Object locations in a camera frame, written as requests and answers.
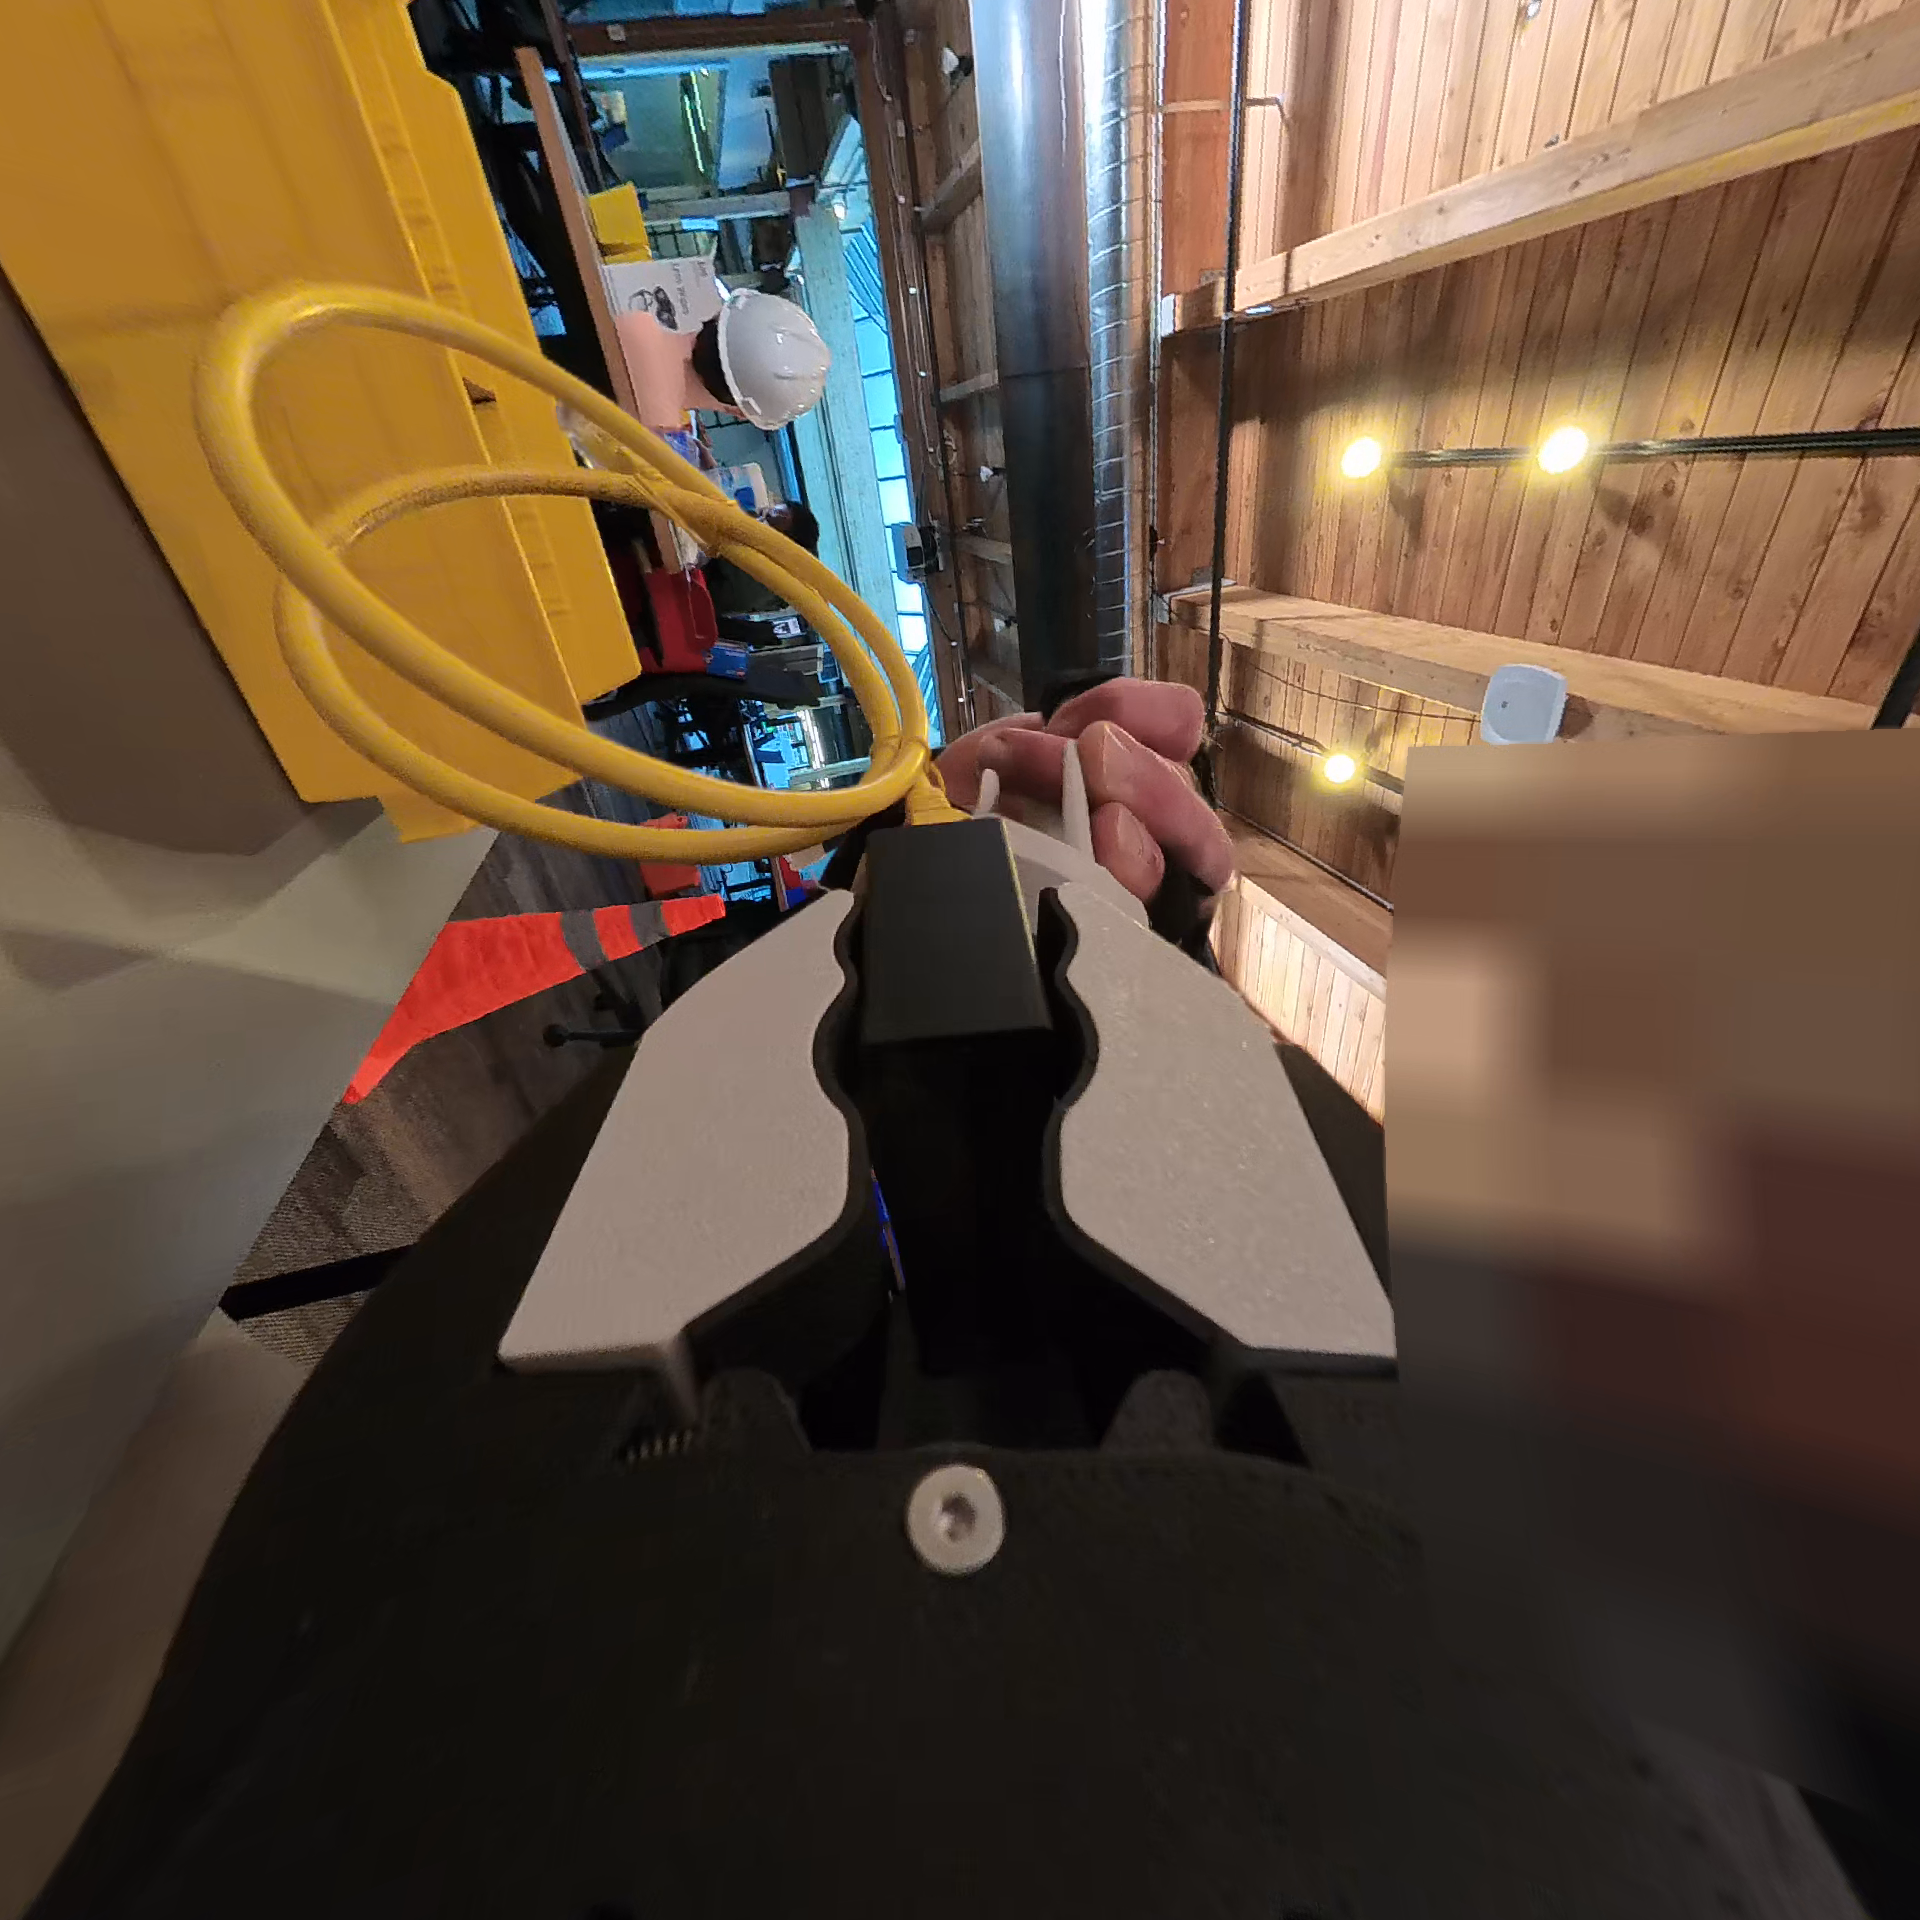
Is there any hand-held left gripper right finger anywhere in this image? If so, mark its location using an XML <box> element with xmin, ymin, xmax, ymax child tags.
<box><xmin>1041</xmin><ymin>882</ymin><xmax>1401</xmax><ymax>1440</ymax></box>

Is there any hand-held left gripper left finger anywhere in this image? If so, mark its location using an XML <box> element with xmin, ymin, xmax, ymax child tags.
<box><xmin>498</xmin><ymin>885</ymin><xmax>888</xmax><ymax>1444</ymax></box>

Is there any black network switch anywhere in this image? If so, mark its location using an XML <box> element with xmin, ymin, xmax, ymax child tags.
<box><xmin>855</xmin><ymin>816</ymin><xmax>1056</xmax><ymax>1367</ymax></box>

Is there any yellow ethernet cable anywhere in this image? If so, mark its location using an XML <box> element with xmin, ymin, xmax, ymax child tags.
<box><xmin>195</xmin><ymin>285</ymin><xmax>976</xmax><ymax>865</ymax></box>

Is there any yellow plastic bin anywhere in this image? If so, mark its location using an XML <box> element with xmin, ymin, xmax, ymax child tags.
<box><xmin>0</xmin><ymin>0</ymin><xmax>646</xmax><ymax>841</ymax></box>

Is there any person's right hand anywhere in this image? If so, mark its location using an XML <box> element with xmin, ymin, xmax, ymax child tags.
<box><xmin>938</xmin><ymin>674</ymin><xmax>1240</xmax><ymax>909</ymax></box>

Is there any orange reflective vest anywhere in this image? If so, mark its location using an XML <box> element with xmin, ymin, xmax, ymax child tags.
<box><xmin>344</xmin><ymin>897</ymin><xmax>727</xmax><ymax>1105</ymax></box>

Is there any red bag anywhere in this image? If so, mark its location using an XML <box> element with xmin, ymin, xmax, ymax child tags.
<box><xmin>638</xmin><ymin>562</ymin><xmax>722</xmax><ymax>676</ymax></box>

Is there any white hard hat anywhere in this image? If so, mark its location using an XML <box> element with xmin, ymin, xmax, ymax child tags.
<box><xmin>715</xmin><ymin>289</ymin><xmax>832</xmax><ymax>432</ymax></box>

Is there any white product box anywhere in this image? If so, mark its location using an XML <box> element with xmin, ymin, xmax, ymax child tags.
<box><xmin>600</xmin><ymin>256</ymin><xmax>722</xmax><ymax>331</ymax></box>

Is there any black lighting track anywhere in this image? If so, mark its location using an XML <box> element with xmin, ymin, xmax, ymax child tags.
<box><xmin>1388</xmin><ymin>427</ymin><xmax>1920</xmax><ymax>472</ymax></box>

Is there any metal ventilation duct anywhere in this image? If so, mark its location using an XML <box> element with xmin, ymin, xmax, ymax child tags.
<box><xmin>971</xmin><ymin>0</ymin><xmax>1163</xmax><ymax>693</ymax></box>

